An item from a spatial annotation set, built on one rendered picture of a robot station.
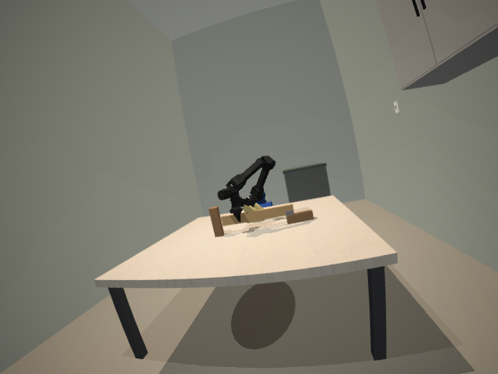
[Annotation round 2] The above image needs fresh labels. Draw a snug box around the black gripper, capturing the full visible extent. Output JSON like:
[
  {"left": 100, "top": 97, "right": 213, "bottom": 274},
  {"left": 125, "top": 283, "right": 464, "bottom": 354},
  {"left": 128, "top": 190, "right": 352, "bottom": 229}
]
[{"left": 229, "top": 196, "right": 244, "bottom": 222}]

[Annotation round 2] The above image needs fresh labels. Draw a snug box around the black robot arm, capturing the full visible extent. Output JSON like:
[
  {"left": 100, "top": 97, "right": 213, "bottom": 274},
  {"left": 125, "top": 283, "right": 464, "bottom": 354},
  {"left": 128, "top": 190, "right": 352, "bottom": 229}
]
[{"left": 218, "top": 156, "right": 276, "bottom": 207}]

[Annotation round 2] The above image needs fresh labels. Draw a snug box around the long tan wooden rail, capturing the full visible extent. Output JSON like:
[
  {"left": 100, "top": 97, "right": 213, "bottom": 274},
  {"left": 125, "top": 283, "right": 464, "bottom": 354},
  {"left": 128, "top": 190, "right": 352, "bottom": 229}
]
[{"left": 221, "top": 204, "right": 294, "bottom": 226}]

